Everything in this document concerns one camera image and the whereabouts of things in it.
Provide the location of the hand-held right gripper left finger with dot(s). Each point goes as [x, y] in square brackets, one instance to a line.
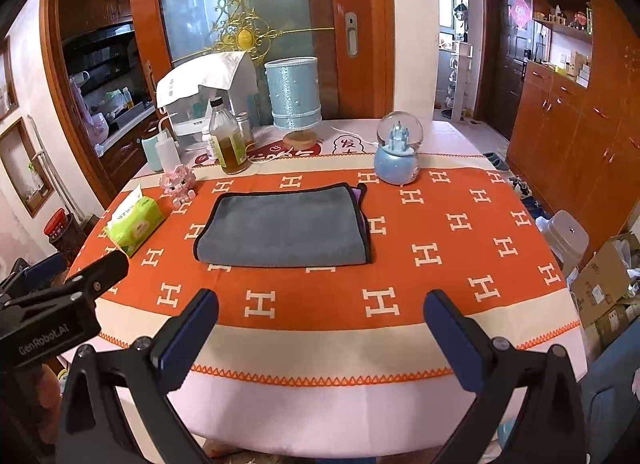
[192, 324]

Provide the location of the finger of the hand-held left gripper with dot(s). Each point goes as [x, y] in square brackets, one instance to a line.
[42, 269]
[100, 274]

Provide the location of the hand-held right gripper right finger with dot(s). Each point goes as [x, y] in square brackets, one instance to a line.
[447, 329]

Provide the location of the grey towel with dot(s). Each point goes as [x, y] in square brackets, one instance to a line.
[285, 229]

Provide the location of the red bucket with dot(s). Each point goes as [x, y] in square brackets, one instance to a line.
[55, 224]

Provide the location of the green tissue pack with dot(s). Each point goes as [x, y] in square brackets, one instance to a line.
[137, 224]

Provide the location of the orange patterned tablecloth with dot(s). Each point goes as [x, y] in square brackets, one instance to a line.
[450, 264]

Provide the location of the pink block figure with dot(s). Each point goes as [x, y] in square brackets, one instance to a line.
[177, 186]

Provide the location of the white squeeze bottle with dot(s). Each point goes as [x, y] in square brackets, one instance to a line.
[169, 151]

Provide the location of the orange H-pattern tablecloth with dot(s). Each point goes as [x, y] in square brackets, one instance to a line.
[325, 409]

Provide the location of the white plastic stool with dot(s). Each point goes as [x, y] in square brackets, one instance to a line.
[567, 236]

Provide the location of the cardboard box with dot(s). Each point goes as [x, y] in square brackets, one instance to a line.
[602, 279]

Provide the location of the grey slippers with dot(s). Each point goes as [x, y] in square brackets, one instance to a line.
[496, 161]

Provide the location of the blue snow globe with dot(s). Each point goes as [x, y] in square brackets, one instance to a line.
[398, 158]

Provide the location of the blue denim cloth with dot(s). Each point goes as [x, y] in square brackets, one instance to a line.
[612, 394]

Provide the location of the glass oil bottle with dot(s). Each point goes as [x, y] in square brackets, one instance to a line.
[227, 143]

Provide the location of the white water dispenser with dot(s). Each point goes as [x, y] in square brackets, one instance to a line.
[192, 113]

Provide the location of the small metal-lid jar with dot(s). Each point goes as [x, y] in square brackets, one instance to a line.
[245, 131]

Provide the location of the white cover cloth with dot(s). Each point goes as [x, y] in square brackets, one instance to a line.
[205, 73]

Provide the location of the white shoe rack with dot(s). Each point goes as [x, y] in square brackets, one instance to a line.
[460, 78]

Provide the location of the blue table lamp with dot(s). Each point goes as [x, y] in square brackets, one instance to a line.
[294, 93]

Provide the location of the dark entrance door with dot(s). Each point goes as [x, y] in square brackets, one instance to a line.
[512, 73]

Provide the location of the wooden sliding glass door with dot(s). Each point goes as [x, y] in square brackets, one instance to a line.
[365, 43]

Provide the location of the red door decoration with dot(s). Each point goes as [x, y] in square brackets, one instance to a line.
[520, 13]

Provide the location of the wooden picture frame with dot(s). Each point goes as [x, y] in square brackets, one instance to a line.
[25, 168]

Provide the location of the wooden wall cabinet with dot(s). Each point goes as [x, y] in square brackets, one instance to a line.
[575, 143]

